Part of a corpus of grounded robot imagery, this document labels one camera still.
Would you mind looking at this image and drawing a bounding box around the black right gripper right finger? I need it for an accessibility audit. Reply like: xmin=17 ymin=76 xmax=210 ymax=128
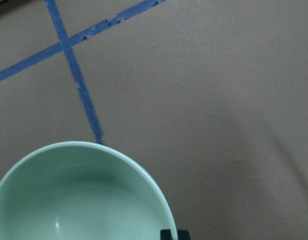
xmin=177 ymin=229 xmax=190 ymax=240

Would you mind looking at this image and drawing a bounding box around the mint green bowl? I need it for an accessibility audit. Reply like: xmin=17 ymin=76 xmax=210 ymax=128
xmin=0 ymin=141 xmax=178 ymax=240

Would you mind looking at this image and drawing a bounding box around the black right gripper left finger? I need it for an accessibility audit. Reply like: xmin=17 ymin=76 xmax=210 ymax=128
xmin=160 ymin=229 xmax=172 ymax=240

